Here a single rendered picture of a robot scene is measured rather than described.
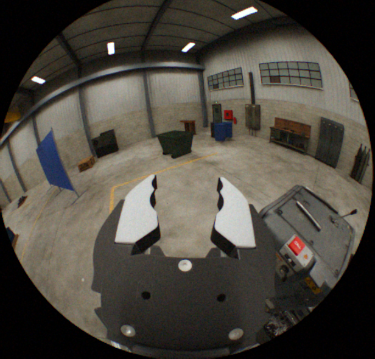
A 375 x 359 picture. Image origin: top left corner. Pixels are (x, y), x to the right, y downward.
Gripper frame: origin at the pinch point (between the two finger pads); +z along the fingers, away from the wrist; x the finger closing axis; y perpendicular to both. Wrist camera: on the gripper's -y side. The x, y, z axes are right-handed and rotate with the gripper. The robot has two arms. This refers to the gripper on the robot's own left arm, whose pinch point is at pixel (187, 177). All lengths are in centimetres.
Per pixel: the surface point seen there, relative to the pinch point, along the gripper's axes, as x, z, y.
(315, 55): 567, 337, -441
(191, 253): 11, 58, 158
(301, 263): 39.2, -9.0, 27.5
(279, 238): 35.8, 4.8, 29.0
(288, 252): 37.1, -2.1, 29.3
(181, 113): -64, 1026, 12
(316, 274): 44, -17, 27
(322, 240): 56, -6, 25
